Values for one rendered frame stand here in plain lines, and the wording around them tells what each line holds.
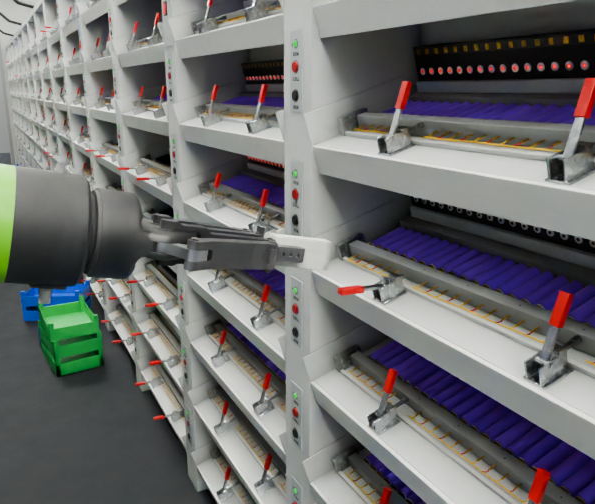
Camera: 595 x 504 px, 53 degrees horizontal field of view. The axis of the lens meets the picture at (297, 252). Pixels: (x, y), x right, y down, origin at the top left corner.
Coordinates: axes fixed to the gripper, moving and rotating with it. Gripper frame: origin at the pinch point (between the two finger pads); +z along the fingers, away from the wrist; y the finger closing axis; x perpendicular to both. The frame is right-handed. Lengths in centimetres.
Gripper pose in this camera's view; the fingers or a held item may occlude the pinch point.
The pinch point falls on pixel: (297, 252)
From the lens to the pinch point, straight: 59.6
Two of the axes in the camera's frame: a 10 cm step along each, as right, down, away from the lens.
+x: 1.8, -9.7, -1.6
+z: 8.7, 0.8, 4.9
